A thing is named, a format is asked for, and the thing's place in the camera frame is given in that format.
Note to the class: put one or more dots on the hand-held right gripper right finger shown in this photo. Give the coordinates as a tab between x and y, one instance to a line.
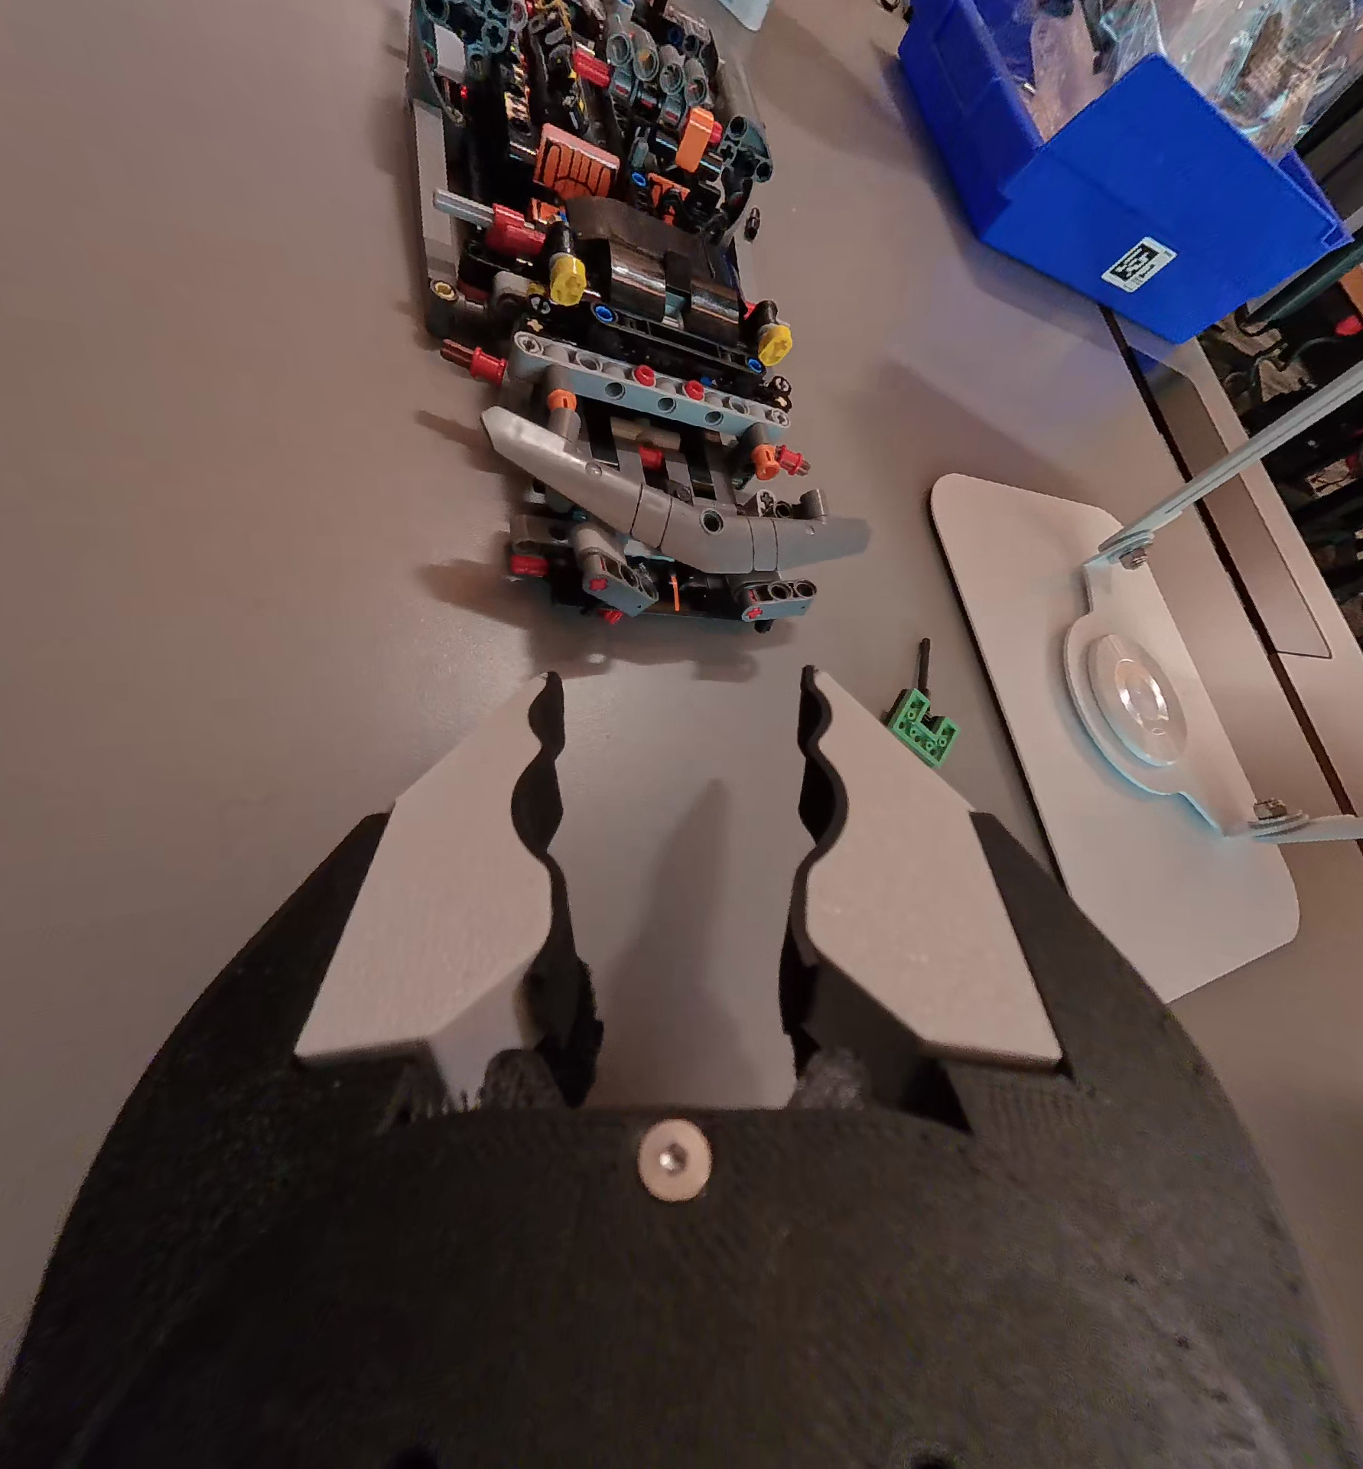
922	917

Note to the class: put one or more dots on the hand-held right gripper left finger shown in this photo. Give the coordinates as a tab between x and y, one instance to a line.
441	917

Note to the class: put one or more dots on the lego car model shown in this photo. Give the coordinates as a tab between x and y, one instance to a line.
626	287

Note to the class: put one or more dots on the green lego block black axle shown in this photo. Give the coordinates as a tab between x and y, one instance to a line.
922	728

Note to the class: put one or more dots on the blue bin with lego bags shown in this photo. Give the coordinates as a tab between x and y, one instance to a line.
1141	194

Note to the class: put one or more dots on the bags of lego pieces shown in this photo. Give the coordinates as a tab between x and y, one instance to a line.
1233	58

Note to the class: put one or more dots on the white book stand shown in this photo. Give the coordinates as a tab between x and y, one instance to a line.
1049	712

